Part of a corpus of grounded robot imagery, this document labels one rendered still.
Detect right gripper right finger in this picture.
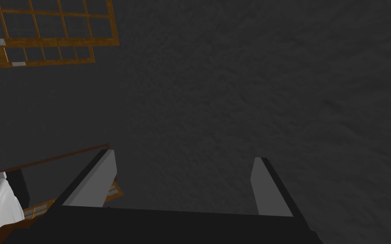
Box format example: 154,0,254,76
250,157,301,217

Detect wooden lattice window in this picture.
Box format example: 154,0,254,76
0,0,120,70

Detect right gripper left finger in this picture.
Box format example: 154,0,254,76
53,149,118,208

